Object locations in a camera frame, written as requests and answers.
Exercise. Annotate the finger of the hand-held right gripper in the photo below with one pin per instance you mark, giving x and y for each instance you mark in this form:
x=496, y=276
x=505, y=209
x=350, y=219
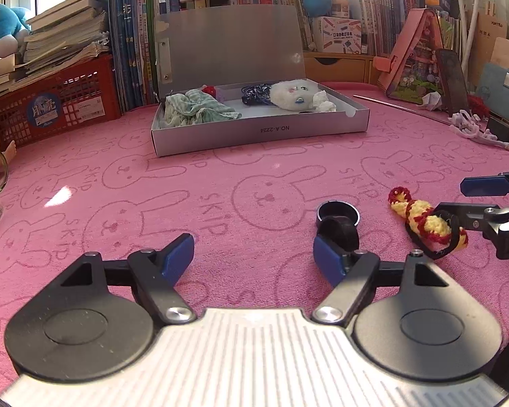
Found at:
x=481, y=185
x=462, y=216

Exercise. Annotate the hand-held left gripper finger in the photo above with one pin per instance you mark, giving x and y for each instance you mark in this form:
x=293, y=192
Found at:
x=177, y=256

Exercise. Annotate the yellow red crochet piece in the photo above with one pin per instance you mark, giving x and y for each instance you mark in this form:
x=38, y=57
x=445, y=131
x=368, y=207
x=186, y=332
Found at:
x=424, y=218

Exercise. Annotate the green checked cloth bow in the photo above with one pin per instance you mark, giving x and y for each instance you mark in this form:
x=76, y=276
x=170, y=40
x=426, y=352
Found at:
x=195, y=108

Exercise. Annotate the white cloth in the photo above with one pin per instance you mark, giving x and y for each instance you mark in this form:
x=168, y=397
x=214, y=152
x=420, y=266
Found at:
x=323, y=101

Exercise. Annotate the white fluffy plush toy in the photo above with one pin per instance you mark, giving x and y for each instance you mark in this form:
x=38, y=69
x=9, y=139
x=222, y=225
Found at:
x=292, y=95

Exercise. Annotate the silver file box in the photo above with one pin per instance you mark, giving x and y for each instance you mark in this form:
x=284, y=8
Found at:
x=229, y=46

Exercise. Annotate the red knitted piece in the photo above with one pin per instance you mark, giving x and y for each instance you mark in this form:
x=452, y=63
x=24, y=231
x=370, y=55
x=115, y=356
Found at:
x=478, y=106

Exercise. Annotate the blue notebook with clasp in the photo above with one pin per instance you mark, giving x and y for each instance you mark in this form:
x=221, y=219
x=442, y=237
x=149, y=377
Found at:
x=504, y=101

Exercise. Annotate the white paper origami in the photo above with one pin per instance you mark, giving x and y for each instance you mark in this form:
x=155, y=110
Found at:
x=430, y=101

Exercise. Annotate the black smartphone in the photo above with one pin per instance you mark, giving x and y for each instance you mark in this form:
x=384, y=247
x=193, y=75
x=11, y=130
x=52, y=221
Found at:
x=451, y=80

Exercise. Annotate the thin metal rod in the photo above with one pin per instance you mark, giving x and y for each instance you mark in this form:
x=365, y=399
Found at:
x=398, y=108

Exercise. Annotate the pink house-shaped toy book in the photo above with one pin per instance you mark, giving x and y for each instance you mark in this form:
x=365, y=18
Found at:
x=411, y=63

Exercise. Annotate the yellow picture books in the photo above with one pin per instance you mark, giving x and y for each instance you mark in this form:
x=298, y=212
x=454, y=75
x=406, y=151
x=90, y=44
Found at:
x=449, y=34

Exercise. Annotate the pink sticky note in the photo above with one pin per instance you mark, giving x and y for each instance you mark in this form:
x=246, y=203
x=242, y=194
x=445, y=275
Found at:
x=382, y=63

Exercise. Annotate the white pipes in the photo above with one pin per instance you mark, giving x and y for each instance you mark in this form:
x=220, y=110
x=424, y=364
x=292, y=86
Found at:
x=471, y=21

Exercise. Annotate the wooden drawer shelf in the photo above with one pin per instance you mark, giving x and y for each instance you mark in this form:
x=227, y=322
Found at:
x=343, y=68

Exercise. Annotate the red plastic crate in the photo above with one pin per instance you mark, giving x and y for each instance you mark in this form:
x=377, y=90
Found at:
x=68, y=101

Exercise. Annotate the row of pale books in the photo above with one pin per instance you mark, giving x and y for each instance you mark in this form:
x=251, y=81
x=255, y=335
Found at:
x=379, y=17

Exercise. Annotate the brown-haired doll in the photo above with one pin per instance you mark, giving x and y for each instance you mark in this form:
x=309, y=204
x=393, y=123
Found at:
x=2, y=150

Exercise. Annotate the white printed cardboard box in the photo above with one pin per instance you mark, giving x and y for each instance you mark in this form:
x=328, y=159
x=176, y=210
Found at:
x=337, y=36

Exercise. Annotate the row of blue books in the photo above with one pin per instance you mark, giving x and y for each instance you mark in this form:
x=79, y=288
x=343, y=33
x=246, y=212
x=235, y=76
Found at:
x=129, y=46

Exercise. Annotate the blue round plush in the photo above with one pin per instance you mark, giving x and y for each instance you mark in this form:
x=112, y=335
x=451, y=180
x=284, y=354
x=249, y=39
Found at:
x=318, y=2

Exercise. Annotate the stack of worn books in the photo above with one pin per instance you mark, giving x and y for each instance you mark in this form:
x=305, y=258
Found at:
x=55, y=34

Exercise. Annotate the blue white plush toy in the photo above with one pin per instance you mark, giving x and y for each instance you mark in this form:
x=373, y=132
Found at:
x=2, y=25

